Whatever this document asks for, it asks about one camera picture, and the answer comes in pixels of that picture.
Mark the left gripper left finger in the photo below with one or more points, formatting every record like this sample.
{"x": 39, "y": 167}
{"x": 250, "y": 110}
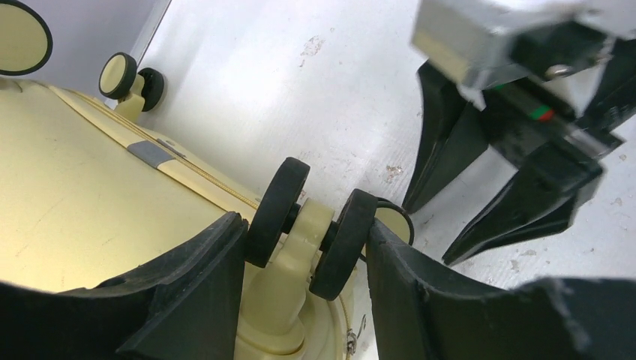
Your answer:
{"x": 183, "y": 304}

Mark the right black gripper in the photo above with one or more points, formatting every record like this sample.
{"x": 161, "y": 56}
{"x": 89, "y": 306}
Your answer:
{"x": 531, "y": 128}

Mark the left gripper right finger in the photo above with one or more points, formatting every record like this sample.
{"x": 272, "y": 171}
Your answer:
{"x": 424, "y": 310}

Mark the yellow hard-shell suitcase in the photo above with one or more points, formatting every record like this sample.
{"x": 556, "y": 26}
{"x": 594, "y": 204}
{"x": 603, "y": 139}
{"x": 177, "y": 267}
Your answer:
{"x": 87, "y": 194}

